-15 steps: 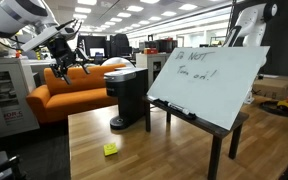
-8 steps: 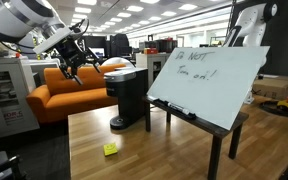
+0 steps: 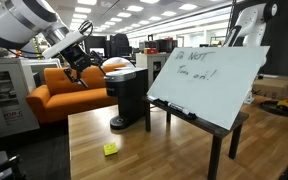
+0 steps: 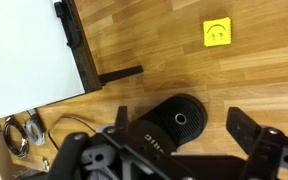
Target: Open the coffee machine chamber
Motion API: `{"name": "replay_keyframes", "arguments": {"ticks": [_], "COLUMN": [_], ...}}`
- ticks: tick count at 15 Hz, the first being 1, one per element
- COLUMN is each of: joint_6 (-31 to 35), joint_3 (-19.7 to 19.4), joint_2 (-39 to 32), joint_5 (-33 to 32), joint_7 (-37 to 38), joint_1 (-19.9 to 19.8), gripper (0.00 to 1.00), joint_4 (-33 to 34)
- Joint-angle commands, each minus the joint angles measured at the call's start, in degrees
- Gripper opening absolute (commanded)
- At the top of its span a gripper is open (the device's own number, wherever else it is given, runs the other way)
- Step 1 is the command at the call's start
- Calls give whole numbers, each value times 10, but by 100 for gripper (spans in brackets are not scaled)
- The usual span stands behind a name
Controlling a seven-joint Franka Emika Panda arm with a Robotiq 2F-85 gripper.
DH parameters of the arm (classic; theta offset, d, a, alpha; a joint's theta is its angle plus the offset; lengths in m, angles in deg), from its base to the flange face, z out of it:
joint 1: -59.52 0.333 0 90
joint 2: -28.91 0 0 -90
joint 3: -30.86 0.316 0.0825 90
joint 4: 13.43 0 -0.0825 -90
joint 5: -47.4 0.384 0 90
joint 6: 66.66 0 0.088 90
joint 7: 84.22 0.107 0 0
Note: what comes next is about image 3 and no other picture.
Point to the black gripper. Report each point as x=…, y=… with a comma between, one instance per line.
x=79, y=58

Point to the black coffee machine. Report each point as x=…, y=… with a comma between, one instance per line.
x=130, y=96

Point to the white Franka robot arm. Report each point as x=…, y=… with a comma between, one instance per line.
x=14, y=20

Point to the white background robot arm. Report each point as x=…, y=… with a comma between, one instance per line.
x=250, y=23

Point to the computer monitor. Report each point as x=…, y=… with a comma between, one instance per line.
x=99, y=50

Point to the white dome object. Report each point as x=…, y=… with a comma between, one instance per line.
x=117, y=61

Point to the orange sofa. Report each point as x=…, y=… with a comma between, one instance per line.
x=70, y=100

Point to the white side cabinet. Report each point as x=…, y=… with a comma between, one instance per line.
x=47, y=65

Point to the black bulky equipment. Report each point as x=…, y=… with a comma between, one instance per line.
x=119, y=43

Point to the ceiling light panel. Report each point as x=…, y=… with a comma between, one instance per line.
x=188, y=6
x=124, y=14
x=168, y=13
x=83, y=10
x=87, y=1
x=135, y=8

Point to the white background cabinet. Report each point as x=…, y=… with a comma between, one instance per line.
x=144, y=63

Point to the red box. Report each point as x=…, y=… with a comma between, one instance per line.
x=150, y=51

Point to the white cabinet with glass door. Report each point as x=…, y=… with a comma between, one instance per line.
x=10, y=100

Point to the black 3D printer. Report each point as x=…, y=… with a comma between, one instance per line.
x=166, y=45

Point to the yellow smiley sticky pad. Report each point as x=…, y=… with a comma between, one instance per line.
x=110, y=149

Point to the black marker with white label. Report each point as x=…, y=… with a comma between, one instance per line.
x=179, y=108

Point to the whiteboard with handwriting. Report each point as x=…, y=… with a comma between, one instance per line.
x=210, y=90

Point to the small dark wooden table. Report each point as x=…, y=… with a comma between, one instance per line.
x=214, y=156

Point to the black round mat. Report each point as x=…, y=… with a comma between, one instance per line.
x=267, y=107

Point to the large cardboard box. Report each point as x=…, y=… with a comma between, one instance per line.
x=277, y=87

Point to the black curtain backdrop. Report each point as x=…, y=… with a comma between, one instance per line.
x=287, y=43

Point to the black enclosure cabinet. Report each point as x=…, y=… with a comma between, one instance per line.
x=97, y=40

